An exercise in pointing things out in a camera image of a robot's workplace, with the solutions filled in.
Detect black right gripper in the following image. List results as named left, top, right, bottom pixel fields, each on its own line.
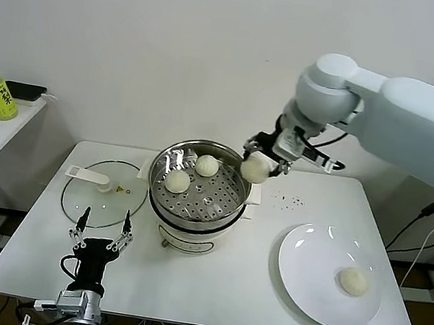
left=238, top=128, right=297, bottom=182

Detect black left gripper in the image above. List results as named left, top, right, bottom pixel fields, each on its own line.
left=62, top=201, right=140, bottom=298

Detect white steamed baozi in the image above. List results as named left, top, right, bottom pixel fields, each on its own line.
left=163, top=168, right=192, bottom=196
left=193, top=153, right=222, bottom=179
left=335, top=264, right=373, bottom=299
left=237, top=151, right=275, bottom=186

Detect stainless steel steamer basket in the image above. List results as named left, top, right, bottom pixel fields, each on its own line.
left=131, top=130, right=269, bottom=234

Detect glass pot lid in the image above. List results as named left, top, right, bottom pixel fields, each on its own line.
left=57, top=153, right=152, bottom=236

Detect scattered dark crumbs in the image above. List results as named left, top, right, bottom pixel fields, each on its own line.
left=270, top=190, right=306, bottom=214

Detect white electric cooker base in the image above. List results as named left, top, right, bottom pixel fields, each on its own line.
left=141, top=188, right=255, bottom=263

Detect white round plate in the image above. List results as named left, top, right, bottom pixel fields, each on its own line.
left=268, top=218, right=393, bottom=325

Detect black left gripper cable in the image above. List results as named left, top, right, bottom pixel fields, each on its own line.
left=59, top=254, right=83, bottom=280

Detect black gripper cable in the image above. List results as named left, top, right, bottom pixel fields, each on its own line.
left=59, top=254, right=83, bottom=280
left=309, top=125, right=349, bottom=152

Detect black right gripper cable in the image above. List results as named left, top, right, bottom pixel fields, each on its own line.
left=309, top=125, right=349, bottom=152

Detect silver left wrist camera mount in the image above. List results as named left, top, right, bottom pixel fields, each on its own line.
left=33, top=284, right=107, bottom=324

